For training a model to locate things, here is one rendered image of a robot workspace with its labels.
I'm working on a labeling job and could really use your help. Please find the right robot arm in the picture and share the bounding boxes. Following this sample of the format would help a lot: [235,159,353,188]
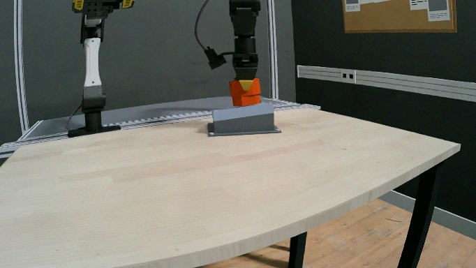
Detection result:
[68,10,121,137]

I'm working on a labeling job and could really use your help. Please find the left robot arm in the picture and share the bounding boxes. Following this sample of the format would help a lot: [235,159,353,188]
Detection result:
[206,0,261,70]

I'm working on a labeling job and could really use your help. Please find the light blue flat plate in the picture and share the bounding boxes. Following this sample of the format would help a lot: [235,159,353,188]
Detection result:
[213,103,274,121]

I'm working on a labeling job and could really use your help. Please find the orange-red peg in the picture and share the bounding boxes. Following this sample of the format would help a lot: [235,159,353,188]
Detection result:
[229,78,260,107]

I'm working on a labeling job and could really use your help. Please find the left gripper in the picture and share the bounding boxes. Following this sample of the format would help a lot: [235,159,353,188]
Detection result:
[232,38,259,91]

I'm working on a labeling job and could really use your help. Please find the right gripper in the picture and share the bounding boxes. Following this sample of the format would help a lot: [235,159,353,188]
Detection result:
[72,0,135,13]

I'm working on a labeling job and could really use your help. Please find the grey slotted metal rail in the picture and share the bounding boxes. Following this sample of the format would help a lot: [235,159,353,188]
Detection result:
[0,104,320,158]

